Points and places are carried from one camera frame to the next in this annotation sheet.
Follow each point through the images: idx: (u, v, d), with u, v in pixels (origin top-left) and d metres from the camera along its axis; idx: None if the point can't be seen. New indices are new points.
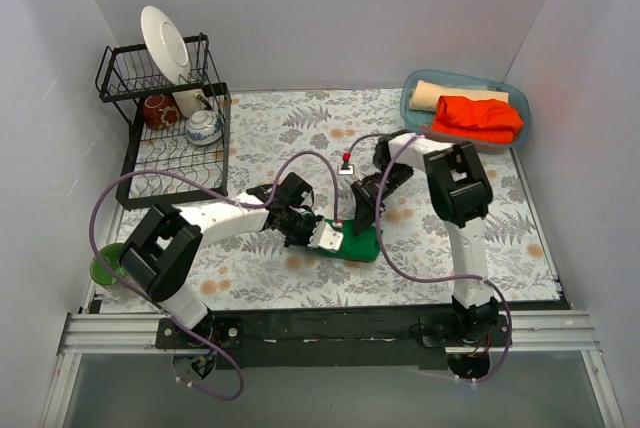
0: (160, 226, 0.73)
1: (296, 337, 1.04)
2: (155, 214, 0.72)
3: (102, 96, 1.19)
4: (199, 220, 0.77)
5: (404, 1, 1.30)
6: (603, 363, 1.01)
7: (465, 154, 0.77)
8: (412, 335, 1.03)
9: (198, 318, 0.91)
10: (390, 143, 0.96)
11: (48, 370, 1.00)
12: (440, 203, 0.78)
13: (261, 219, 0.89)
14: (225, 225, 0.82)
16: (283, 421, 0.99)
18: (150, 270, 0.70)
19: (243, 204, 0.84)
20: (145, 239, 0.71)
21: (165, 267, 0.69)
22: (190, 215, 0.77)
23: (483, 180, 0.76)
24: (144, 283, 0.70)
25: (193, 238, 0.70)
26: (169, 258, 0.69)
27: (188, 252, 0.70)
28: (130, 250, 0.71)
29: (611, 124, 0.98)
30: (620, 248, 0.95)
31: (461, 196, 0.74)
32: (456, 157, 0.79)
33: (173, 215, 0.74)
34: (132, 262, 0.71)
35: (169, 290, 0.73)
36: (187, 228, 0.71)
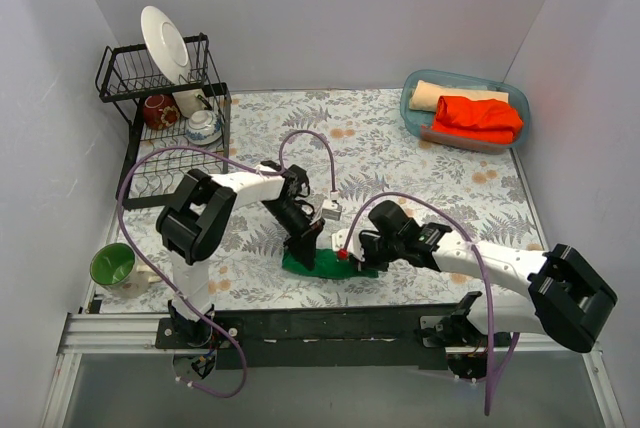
0: (194, 192, 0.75)
1: (296, 337, 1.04)
2: (189, 180, 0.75)
3: (102, 96, 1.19)
4: (229, 184, 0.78)
5: (404, 1, 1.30)
6: (604, 364, 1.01)
7: (574, 267, 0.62)
8: (414, 336, 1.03)
9: (206, 308, 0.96)
10: (436, 253, 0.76)
11: (47, 370, 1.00)
12: (564, 335, 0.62)
13: (277, 188, 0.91)
14: (250, 191, 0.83)
16: (283, 421, 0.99)
18: (191, 231, 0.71)
19: (263, 173, 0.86)
20: (183, 204, 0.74)
21: (206, 224, 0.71)
22: (221, 180, 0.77)
23: (603, 287, 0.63)
24: (185, 245, 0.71)
25: (228, 198, 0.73)
26: (208, 217, 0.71)
27: (225, 210, 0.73)
28: (168, 216, 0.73)
29: (611, 124, 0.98)
30: (620, 248, 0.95)
31: (593, 322, 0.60)
32: (551, 265, 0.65)
33: (205, 182, 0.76)
34: (172, 226, 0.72)
35: (206, 252, 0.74)
36: (221, 189, 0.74)
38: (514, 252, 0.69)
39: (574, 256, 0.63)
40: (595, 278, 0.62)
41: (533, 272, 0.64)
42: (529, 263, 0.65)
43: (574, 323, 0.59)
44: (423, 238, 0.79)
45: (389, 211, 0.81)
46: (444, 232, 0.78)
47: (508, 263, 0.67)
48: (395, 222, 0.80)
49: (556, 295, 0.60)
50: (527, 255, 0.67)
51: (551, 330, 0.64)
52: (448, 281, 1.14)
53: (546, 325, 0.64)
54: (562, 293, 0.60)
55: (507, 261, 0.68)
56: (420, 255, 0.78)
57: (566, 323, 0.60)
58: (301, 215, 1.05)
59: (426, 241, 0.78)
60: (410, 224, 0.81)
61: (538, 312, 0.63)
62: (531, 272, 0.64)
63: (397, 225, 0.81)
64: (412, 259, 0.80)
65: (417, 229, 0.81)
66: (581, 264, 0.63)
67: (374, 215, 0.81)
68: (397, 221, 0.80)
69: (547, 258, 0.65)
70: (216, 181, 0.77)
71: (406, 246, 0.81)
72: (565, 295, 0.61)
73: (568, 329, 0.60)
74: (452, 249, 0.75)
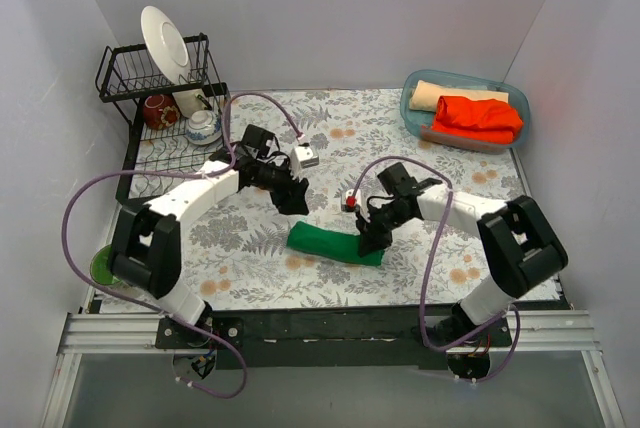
0: (136, 225, 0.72)
1: (296, 337, 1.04)
2: (126, 218, 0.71)
3: (102, 96, 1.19)
4: (172, 206, 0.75)
5: (404, 1, 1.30)
6: (603, 363, 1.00)
7: (528, 215, 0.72)
8: (413, 335, 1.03)
9: (198, 312, 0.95)
10: (421, 197, 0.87)
11: (47, 370, 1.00)
12: (504, 275, 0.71)
13: (233, 182, 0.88)
14: (199, 202, 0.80)
16: (283, 421, 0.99)
18: (143, 269, 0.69)
19: (209, 175, 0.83)
20: (127, 242, 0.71)
21: (155, 261, 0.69)
22: (163, 206, 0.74)
23: (553, 243, 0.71)
24: (143, 284, 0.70)
25: (171, 229, 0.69)
26: (155, 254, 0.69)
27: (172, 242, 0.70)
28: (118, 258, 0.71)
29: (611, 124, 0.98)
30: (620, 248, 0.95)
31: (531, 267, 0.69)
32: (512, 215, 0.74)
33: (144, 213, 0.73)
34: (123, 268, 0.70)
35: (167, 282, 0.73)
36: (162, 219, 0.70)
38: (481, 199, 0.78)
39: (530, 207, 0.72)
40: (546, 231, 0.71)
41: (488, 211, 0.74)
42: (486, 205, 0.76)
43: (509, 255, 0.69)
44: (415, 187, 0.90)
45: (391, 167, 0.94)
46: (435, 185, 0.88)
47: (472, 205, 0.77)
48: (395, 175, 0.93)
49: (503, 233, 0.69)
50: (490, 201, 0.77)
51: (495, 271, 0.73)
52: (448, 281, 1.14)
53: (489, 260, 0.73)
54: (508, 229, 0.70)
55: (472, 204, 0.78)
56: (408, 201, 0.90)
57: (506, 262, 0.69)
58: (279, 173, 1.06)
59: (417, 189, 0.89)
60: (409, 180, 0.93)
61: (486, 251, 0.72)
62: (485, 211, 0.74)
63: (397, 179, 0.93)
64: (401, 205, 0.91)
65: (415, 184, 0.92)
66: (537, 216, 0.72)
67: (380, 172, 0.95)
68: (397, 174, 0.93)
69: (508, 207, 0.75)
70: (158, 211, 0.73)
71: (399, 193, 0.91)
72: (511, 236, 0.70)
73: (506, 267, 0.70)
74: (434, 195, 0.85)
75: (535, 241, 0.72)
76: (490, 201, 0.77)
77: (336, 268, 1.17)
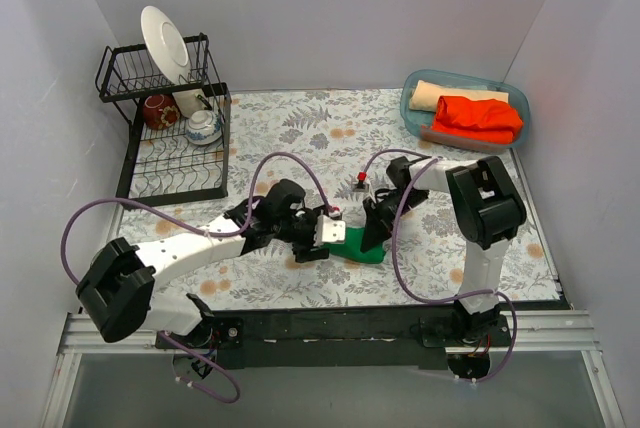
0: (117, 263, 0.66)
1: (296, 337, 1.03)
2: (110, 252, 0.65)
3: (102, 96, 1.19)
4: (158, 258, 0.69)
5: (404, 1, 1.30)
6: (604, 363, 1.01)
7: (492, 171, 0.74)
8: (412, 334, 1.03)
9: (190, 326, 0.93)
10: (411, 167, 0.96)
11: (47, 370, 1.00)
12: (466, 222, 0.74)
13: (236, 247, 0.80)
14: (191, 259, 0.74)
16: (283, 421, 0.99)
18: (103, 314, 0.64)
19: (211, 234, 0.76)
20: (100, 278, 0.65)
21: (114, 311, 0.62)
22: (148, 256, 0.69)
23: (514, 196, 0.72)
24: (96, 325, 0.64)
25: (143, 284, 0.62)
26: (118, 304, 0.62)
27: (140, 296, 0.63)
28: (85, 289, 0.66)
29: (611, 124, 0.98)
30: (620, 248, 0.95)
31: (489, 215, 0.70)
32: (481, 174, 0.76)
33: (129, 251, 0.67)
34: (86, 300, 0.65)
35: (124, 332, 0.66)
36: (142, 269, 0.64)
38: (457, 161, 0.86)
39: (496, 163, 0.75)
40: (509, 185, 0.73)
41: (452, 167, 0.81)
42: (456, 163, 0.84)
43: (469, 200, 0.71)
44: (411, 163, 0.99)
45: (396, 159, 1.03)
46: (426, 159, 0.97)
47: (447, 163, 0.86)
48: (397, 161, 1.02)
49: (463, 180, 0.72)
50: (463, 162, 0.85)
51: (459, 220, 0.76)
52: (448, 281, 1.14)
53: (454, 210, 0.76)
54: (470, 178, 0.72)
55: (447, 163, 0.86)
56: (402, 173, 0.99)
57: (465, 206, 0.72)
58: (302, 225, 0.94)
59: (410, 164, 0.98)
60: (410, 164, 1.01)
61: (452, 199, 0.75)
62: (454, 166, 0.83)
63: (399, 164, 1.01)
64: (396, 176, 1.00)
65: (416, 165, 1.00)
66: (501, 173, 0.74)
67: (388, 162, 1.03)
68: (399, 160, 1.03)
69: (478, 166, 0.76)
70: (142, 258, 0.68)
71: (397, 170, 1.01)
72: (472, 184, 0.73)
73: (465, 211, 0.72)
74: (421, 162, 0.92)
75: (498, 195, 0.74)
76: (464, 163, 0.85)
77: (335, 268, 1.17)
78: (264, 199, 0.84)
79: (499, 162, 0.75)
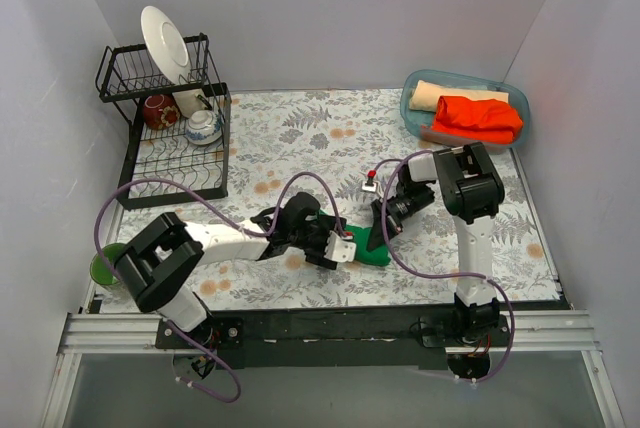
0: (163, 236, 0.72)
1: (296, 337, 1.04)
2: (160, 225, 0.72)
3: (102, 96, 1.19)
4: (202, 237, 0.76)
5: (404, 1, 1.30)
6: (604, 363, 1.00)
7: (475, 153, 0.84)
8: (412, 334, 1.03)
9: (194, 323, 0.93)
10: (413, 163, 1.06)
11: (48, 370, 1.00)
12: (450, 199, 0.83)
13: (259, 248, 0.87)
14: (226, 248, 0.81)
16: (283, 421, 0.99)
18: (143, 280, 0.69)
19: (246, 230, 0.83)
20: (146, 246, 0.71)
21: (159, 278, 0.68)
22: (194, 232, 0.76)
23: (494, 176, 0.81)
24: (134, 290, 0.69)
25: (193, 254, 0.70)
26: (163, 272, 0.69)
27: (185, 267, 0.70)
28: (127, 255, 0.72)
29: (611, 124, 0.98)
30: (620, 248, 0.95)
31: (470, 189, 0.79)
32: (467, 158, 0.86)
33: (177, 227, 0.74)
34: (127, 267, 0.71)
35: (158, 302, 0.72)
36: (189, 243, 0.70)
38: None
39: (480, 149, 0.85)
40: (488, 166, 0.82)
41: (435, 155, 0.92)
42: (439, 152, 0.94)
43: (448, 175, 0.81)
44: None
45: None
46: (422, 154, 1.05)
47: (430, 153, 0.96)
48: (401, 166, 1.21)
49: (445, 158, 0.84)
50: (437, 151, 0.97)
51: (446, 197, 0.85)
52: (448, 281, 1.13)
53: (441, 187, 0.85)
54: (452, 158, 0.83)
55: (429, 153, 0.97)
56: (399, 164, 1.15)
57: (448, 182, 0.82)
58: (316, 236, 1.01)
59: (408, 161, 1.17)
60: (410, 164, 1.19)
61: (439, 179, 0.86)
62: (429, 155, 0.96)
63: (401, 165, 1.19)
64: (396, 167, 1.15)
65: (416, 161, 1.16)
66: (484, 157, 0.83)
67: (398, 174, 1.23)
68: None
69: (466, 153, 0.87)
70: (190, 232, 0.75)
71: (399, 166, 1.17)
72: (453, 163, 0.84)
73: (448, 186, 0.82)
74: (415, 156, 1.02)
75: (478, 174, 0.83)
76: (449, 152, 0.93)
77: (336, 268, 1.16)
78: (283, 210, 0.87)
79: (483, 148, 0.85)
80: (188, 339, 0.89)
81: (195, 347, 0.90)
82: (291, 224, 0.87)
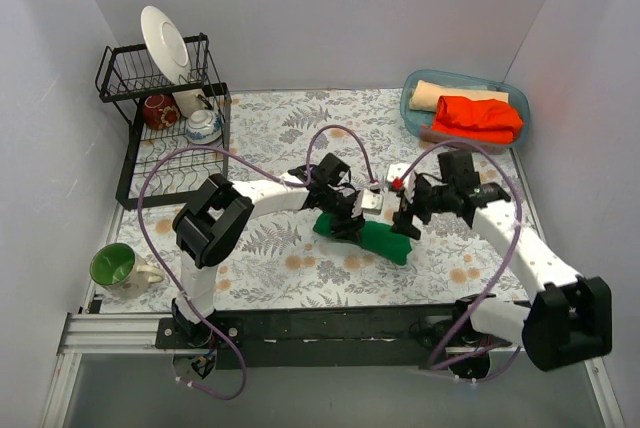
0: (215, 196, 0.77)
1: (296, 337, 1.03)
2: (209, 186, 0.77)
3: (102, 96, 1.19)
4: (249, 194, 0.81)
5: (404, 1, 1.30)
6: (604, 364, 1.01)
7: (595, 302, 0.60)
8: (413, 335, 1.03)
9: (211, 309, 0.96)
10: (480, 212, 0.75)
11: (48, 369, 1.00)
12: (535, 345, 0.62)
13: (301, 199, 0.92)
14: (270, 202, 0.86)
16: (283, 421, 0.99)
18: (204, 236, 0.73)
19: (287, 183, 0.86)
20: (200, 207, 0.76)
21: (219, 232, 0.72)
22: (241, 189, 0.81)
23: (605, 338, 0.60)
24: (197, 247, 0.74)
25: (246, 208, 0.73)
26: (223, 225, 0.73)
27: (240, 220, 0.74)
28: (185, 218, 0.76)
29: (611, 124, 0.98)
30: (621, 248, 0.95)
31: (570, 357, 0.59)
32: (574, 291, 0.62)
33: (225, 188, 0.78)
34: (187, 228, 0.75)
35: (219, 258, 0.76)
36: (239, 198, 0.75)
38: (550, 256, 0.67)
39: (603, 295, 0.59)
40: (606, 323, 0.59)
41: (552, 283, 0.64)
42: (555, 274, 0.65)
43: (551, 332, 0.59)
44: (476, 191, 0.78)
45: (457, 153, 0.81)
46: (500, 198, 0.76)
47: (536, 262, 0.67)
48: (456, 165, 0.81)
49: (558, 311, 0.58)
50: (558, 263, 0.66)
51: (528, 335, 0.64)
52: (448, 281, 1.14)
53: (528, 326, 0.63)
54: (565, 309, 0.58)
55: (537, 259, 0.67)
56: (462, 202, 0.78)
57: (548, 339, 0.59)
58: (345, 202, 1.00)
59: (477, 194, 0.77)
60: (472, 175, 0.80)
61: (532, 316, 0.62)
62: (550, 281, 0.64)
63: (458, 170, 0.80)
64: (454, 203, 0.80)
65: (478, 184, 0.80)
66: (604, 304, 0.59)
67: (442, 153, 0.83)
68: (459, 165, 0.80)
69: (576, 282, 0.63)
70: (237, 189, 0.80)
71: (455, 191, 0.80)
72: (565, 317, 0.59)
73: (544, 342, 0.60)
74: (494, 218, 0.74)
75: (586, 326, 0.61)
76: (555, 258, 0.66)
77: (336, 268, 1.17)
78: (318, 166, 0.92)
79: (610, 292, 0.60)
80: (206, 321, 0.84)
81: (211, 329, 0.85)
82: (327, 180, 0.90)
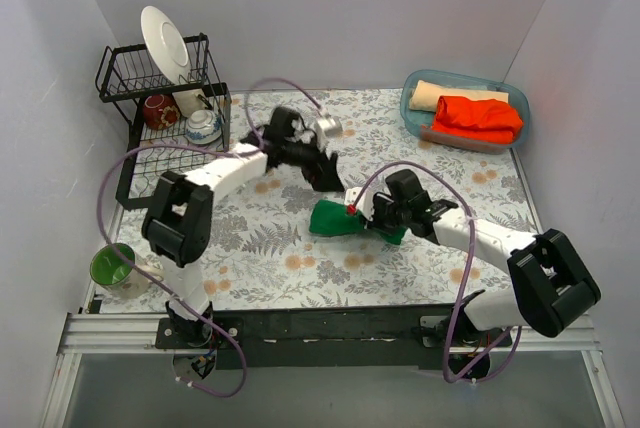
0: (172, 193, 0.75)
1: (296, 337, 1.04)
2: (164, 185, 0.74)
3: (102, 95, 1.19)
4: (207, 179, 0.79)
5: (404, 1, 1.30)
6: (603, 363, 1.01)
7: (560, 251, 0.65)
8: (413, 335, 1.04)
9: (204, 305, 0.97)
10: (436, 224, 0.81)
11: (48, 370, 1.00)
12: (532, 316, 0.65)
13: (261, 164, 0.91)
14: (231, 179, 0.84)
16: (283, 420, 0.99)
18: (176, 234, 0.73)
19: (242, 155, 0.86)
20: (162, 209, 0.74)
21: (189, 229, 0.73)
22: (197, 178, 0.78)
23: (586, 279, 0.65)
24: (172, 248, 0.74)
25: (205, 198, 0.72)
26: (190, 220, 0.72)
27: (204, 208, 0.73)
28: (153, 222, 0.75)
29: (610, 123, 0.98)
30: (620, 248, 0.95)
31: (565, 308, 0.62)
32: (541, 250, 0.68)
33: (180, 183, 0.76)
34: (156, 232, 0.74)
35: (198, 247, 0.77)
36: (197, 190, 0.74)
38: (507, 232, 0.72)
39: (564, 243, 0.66)
40: (580, 268, 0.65)
41: (516, 248, 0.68)
42: (516, 240, 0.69)
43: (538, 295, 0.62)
44: (430, 210, 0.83)
45: (404, 179, 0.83)
46: (450, 209, 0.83)
47: (497, 238, 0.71)
48: (407, 191, 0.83)
49: (532, 268, 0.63)
50: (517, 234, 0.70)
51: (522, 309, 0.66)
52: (448, 281, 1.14)
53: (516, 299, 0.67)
54: (540, 268, 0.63)
55: (497, 237, 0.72)
56: (422, 226, 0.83)
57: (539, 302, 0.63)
58: (307, 149, 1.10)
59: (431, 213, 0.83)
60: (423, 196, 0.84)
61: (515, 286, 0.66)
62: (515, 247, 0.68)
63: (409, 194, 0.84)
64: (414, 227, 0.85)
65: (427, 202, 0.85)
66: (569, 251, 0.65)
67: (389, 180, 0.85)
68: (410, 190, 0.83)
69: (536, 240, 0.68)
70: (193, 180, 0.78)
71: (411, 215, 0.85)
72: (541, 273, 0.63)
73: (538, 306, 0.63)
74: (451, 222, 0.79)
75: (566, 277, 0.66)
76: (509, 229, 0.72)
77: (336, 268, 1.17)
78: (270, 124, 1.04)
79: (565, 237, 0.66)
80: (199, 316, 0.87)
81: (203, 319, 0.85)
82: (280, 132, 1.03)
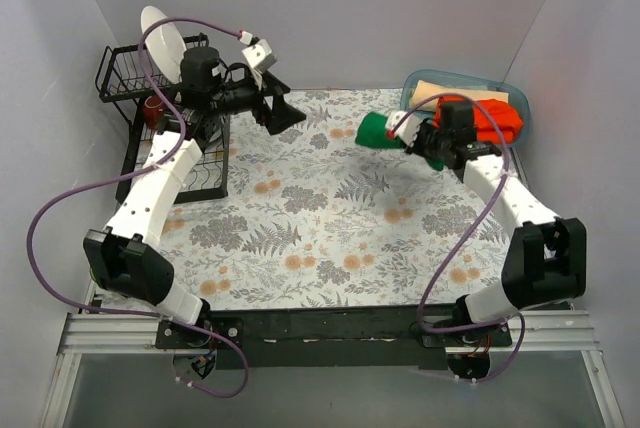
0: (109, 252, 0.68)
1: (296, 337, 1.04)
2: (94, 253, 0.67)
3: (102, 96, 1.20)
4: (141, 218, 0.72)
5: (403, 2, 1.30)
6: (603, 363, 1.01)
7: (569, 242, 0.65)
8: (412, 334, 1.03)
9: (197, 309, 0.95)
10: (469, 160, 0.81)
11: (48, 370, 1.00)
12: (511, 284, 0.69)
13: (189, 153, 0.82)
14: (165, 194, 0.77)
16: (282, 420, 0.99)
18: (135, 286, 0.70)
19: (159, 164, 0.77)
20: (107, 272, 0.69)
21: (143, 282, 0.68)
22: (128, 222, 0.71)
23: (579, 275, 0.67)
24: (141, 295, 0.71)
25: (141, 252, 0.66)
26: (139, 276, 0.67)
27: (147, 258, 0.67)
28: (107, 283, 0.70)
29: (610, 122, 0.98)
30: (620, 248, 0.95)
31: (542, 288, 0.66)
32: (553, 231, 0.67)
33: (109, 240, 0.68)
34: (116, 288, 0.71)
35: (163, 281, 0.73)
36: (131, 244, 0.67)
38: (530, 201, 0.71)
39: (578, 236, 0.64)
40: (580, 263, 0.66)
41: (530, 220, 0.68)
42: (535, 213, 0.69)
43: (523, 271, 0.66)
44: (470, 147, 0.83)
45: (458, 107, 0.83)
46: (491, 154, 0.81)
47: (518, 204, 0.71)
48: (455, 122, 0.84)
49: (532, 250, 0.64)
50: (539, 208, 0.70)
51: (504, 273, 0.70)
52: (448, 281, 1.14)
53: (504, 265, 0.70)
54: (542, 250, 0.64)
55: (518, 202, 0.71)
56: (456, 158, 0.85)
57: (522, 275, 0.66)
58: (238, 91, 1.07)
59: (470, 150, 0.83)
60: (469, 130, 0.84)
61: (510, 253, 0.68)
62: (529, 219, 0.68)
63: (457, 123, 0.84)
64: (450, 156, 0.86)
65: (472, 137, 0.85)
66: (578, 246, 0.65)
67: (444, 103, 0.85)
68: (457, 122, 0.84)
69: (554, 221, 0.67)
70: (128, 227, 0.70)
71: (451, 143, 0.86)
72: (539, 256, 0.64)
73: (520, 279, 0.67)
74: (483, 168, 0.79)
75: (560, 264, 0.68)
76: (533, 198, 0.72)
77: (335, 268, 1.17)
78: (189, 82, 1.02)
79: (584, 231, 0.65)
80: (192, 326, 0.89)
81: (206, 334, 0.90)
82: (202, 88, 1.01)
